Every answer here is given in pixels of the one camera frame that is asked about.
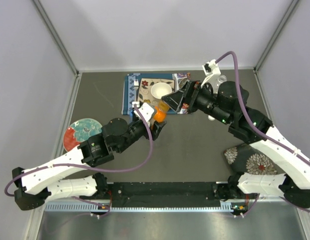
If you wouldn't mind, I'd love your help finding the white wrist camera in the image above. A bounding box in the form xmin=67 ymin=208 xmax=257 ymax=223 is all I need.
xmin=132 ymin=101 xmax=157 ymax=125
xmin=201 ymin=59 xmax=221 ymax=88

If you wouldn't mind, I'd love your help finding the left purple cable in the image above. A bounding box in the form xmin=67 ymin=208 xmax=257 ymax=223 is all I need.
xmin=4 ymin=103 xmax=155 ymax=197

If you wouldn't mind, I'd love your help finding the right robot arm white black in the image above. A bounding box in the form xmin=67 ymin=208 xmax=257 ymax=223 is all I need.
xmin=161 ymin=81 xmax=310 ymax=209

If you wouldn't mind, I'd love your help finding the blue cap water bottle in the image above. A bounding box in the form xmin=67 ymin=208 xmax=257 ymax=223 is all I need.
xmin=129 ymin=111 xmax=133 ymax=122

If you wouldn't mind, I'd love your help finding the orange juice bottle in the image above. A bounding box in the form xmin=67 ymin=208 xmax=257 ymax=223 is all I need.
xmin=153 ymin=100 xmax=170 ymax=123

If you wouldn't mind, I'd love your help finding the blue patterned placemat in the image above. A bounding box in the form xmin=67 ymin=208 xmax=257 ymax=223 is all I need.
xmin=122 ymin=72 xmax=190 ymax=115

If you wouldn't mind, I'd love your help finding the large clear juice bottle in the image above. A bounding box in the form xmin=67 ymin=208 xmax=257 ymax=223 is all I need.
xmin=211 ymin=74 xmax=227 ymax=94

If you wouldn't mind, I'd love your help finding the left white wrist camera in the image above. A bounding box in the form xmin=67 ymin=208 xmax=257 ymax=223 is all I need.
xmin=132 ymin=101 xmax=157 ymax=125

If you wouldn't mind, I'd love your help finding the round red teal plate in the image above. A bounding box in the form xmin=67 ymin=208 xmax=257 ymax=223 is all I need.
xmin=63 ymin=118 xmax=102 ymax=152

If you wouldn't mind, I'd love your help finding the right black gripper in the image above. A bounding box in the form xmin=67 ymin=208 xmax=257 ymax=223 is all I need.
xmin=161 ymin=79 xmax=231 ymax=126

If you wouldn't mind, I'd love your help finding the square floral beige plate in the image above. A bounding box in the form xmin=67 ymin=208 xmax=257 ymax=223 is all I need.
xmin=136 ymin=78 xmax=175 ymax=106

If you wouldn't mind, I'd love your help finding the white ceramic bowl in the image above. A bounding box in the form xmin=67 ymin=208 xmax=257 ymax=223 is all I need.
xmin=151 ymin=82 xmax=172 ymax=99

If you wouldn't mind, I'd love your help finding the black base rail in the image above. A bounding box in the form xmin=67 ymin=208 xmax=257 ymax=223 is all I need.
xmin=109 ymin=182 xmax=230 ymax=208

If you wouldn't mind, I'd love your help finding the grey cable duct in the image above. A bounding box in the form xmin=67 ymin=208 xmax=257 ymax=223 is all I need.
xmin=45 ymin=201 xmax=248 ymax=213

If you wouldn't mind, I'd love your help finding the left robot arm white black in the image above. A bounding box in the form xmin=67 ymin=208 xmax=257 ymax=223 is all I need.
xmin=12 ymin=117 xmax=167 ymax=211

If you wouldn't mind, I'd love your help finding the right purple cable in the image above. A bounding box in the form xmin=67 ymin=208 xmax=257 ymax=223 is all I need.
xmin=214 ymin=51 xmax=310 ymax=215

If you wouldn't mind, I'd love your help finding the purple cable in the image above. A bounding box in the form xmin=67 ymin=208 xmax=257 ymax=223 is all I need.
xmin=4 ymin=103 xmax=155 ymax=197
xmin=214 ymin=51 xmax=310 ymax=215

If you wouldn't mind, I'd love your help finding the black floral square plate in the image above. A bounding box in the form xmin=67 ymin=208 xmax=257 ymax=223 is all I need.
xmin=223 ymin=143 xmax=278 ymax=175

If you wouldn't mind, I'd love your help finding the white bottle cap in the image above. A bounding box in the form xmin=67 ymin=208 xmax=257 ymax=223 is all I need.
xmin=208 ymin=115 xmax=215 ymax=121

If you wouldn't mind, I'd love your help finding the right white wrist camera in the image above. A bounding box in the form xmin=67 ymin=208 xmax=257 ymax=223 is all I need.
xmin=201 ymin=59 xmax=221 ymax=88

